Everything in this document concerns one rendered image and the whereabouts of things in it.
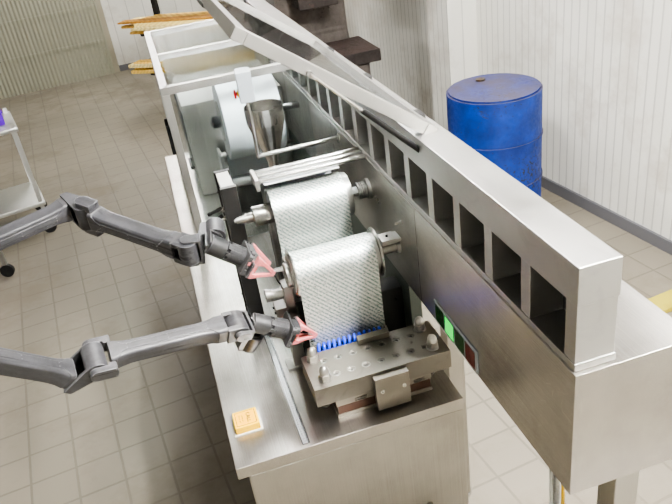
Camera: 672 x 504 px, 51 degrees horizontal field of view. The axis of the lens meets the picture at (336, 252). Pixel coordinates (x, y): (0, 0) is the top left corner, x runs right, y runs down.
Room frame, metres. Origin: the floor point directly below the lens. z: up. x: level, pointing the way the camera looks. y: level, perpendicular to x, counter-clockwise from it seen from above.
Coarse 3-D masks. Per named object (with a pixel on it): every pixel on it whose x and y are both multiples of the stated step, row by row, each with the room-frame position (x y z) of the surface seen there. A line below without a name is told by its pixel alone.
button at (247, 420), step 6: (252, 408) 1.56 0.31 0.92; (234, 414) 1.55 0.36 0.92; (240, 414) 1.54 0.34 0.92; (246, 414) 1.54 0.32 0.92; (252, 414) 1.54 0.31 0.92; (234, 420) 1.52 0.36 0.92; (240, 420) 1.52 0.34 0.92; (246, 420) 1.51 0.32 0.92; (252, 420) 1.51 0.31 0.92; (258, 420) 1.51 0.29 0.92; (240, 426) 1.49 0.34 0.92; (246, 426) 1.49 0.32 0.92; (252, 426) 1.50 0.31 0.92; (258, 426) 1.50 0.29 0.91; (240, 432) 1.49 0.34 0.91
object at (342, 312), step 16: (352, 288) 1.71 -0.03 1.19; (368, 288) 1.72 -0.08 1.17; (304, 304) 1.67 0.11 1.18; (320, 304) 1.68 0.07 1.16; (336, 304) 1.69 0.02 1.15; (352, 304) 1.70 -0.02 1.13; (368, 304) 1.71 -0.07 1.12; (320, 320) 1.68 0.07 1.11; (336, 320) 1.69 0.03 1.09; (352, 320) 1.70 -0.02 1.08; (368, 320) 1.71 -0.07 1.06; (384, 320) 1.72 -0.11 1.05; (320, 336) 1.68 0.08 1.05; (336, 336) 1.69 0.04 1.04; (352, 336) 1.70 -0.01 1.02
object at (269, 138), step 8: (256, 128) 2.40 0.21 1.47; (264, 128) 2.39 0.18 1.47; (272, 128) 2.40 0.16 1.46; (280, 128) 2.42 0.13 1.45; (264, 136) 2.40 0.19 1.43; (272, 136) 2.41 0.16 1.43; (280, 136) 2.43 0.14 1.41; (264, 144) 2.41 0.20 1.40; (272, 144) 2.41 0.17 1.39; (280, 144) 2.44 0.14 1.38; (272, 160) 2.43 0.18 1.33
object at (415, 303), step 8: (352, 216) 2.31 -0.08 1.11; (352, 224) 2.33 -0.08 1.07; (360, 224) 2.21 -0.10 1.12; (360, 232) 2.23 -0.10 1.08; (384, 256) 1.97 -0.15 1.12; (392, 264) 1.89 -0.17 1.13; (392, 272) 1.90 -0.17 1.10; (400, 280) 1.83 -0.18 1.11; (408, 288) 1.76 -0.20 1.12; (408, 296) 1.77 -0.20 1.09; (416, 296) 1.76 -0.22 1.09; (408, 304) 1.78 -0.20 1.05; (416, 304) 1.76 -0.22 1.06; (408, 312) 1.79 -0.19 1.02; (416, 312) 1.76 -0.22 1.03; (408, 320) 1.79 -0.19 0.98
